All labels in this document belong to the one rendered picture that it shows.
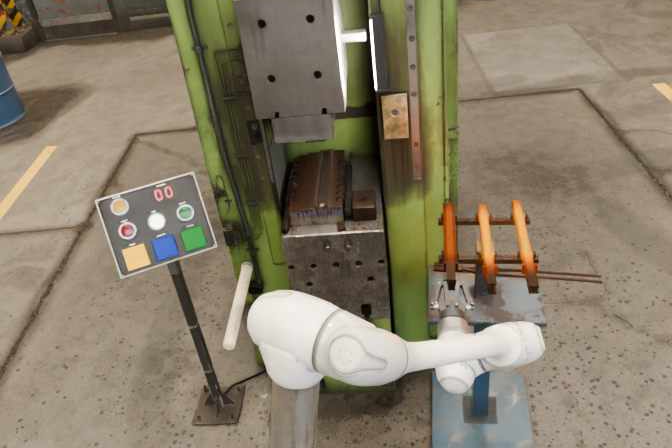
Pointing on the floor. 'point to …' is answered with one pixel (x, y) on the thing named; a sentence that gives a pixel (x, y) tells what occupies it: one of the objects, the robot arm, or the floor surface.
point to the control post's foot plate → (208, 414)
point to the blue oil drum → (12, 108)
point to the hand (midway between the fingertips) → (451, 275)
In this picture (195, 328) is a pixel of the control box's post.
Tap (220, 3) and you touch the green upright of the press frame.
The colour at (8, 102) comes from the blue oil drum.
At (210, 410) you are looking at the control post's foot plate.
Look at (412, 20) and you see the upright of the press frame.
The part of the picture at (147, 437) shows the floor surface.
